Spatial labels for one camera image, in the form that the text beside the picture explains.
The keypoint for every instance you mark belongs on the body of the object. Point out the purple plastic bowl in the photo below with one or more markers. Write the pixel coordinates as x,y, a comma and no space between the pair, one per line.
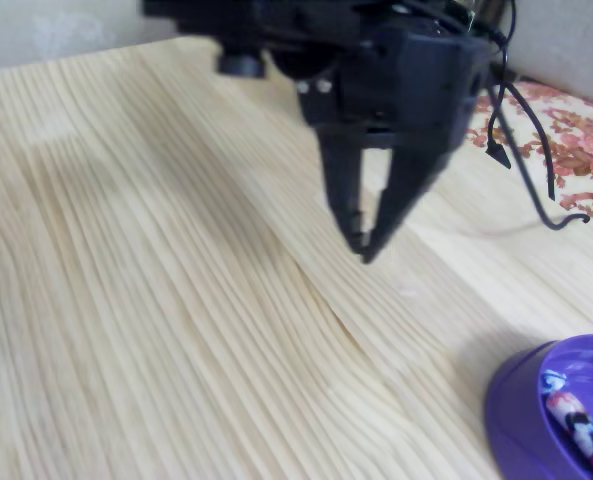
516,425

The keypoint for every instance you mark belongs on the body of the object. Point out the black wrist camera, white label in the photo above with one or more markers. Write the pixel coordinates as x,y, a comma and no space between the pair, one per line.
236,30

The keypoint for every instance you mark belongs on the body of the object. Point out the floral patterned cloth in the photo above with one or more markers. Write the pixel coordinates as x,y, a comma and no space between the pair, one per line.
581,145

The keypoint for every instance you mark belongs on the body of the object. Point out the grey sofa backrest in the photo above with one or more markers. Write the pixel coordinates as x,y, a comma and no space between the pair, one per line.
566,45

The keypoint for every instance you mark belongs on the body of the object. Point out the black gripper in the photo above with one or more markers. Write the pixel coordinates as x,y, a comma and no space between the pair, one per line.
406,95

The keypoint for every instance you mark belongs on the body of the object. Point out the candy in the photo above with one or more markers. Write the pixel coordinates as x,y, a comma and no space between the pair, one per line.
583,430

